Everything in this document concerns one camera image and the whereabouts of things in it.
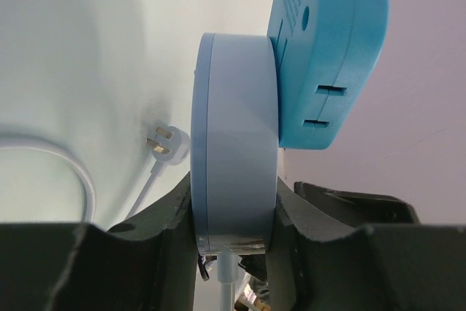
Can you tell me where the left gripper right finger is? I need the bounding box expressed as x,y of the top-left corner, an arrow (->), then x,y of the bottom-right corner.
266,182 -> 465,310

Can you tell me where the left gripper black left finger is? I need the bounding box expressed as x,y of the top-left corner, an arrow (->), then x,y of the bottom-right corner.
1,177 -> 198,310

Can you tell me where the round light blue socket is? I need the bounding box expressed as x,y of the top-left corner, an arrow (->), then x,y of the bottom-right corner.
0,32 -> 280,311

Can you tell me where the blue square adapter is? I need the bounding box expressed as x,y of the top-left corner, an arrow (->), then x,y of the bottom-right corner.
267,0 -> 389,150

